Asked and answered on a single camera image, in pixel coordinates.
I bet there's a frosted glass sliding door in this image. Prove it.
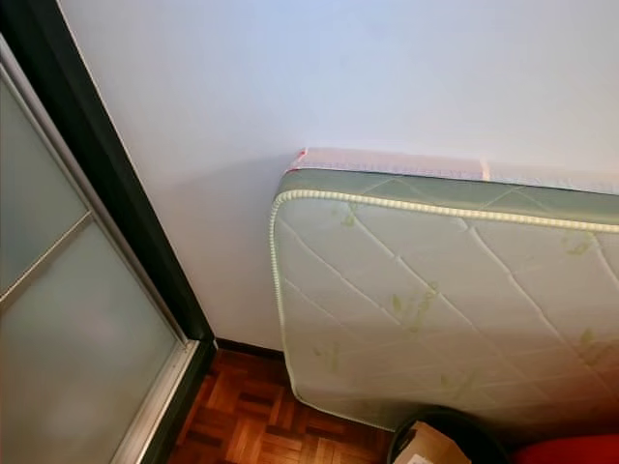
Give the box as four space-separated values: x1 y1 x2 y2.
0 39 199 464

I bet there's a dark wooden skirting board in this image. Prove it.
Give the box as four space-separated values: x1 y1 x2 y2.
215 338 286 361

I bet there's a green quilted mattress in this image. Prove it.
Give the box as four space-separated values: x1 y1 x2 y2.
269 169 619 446

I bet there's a brown cardboard box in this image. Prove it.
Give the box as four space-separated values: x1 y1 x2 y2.
392 422 470 464

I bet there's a black trash bin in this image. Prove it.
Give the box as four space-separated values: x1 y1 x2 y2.
387 406 509 464

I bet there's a red plastic stool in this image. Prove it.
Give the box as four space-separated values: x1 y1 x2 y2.
511 435 619 464

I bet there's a black wardrobe frame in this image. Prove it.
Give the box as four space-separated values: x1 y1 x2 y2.
0 0 217 464

